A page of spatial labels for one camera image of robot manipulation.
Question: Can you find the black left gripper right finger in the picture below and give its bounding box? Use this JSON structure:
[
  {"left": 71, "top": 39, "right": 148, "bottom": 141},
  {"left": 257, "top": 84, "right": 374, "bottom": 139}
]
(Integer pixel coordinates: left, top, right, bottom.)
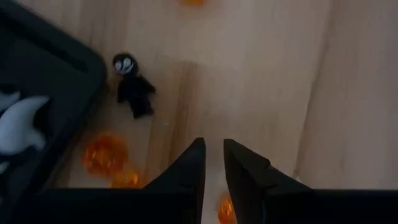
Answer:
[{"left": 223, "top": 139, "right": 398, "bottom": 224}]

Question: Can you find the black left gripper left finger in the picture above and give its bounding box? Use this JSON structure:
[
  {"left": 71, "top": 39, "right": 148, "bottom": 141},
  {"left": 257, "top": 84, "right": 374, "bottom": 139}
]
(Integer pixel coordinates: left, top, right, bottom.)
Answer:
[{"left": 6, "top": 138, "right": 206, "bottom": 224}]

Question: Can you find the black reaper decoration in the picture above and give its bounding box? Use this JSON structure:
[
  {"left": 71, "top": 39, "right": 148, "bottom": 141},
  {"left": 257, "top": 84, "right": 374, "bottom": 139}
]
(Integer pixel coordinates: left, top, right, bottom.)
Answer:
[{"left": 112, "top": 52, "right": 157, "bottom": 119}]

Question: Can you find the black slotted plastic basket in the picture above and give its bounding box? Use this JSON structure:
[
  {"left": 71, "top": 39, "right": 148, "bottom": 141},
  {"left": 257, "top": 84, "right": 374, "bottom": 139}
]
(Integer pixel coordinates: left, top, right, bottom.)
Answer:
[{"left": 0, "top": 0, "right": 108, "bottom": 224}]

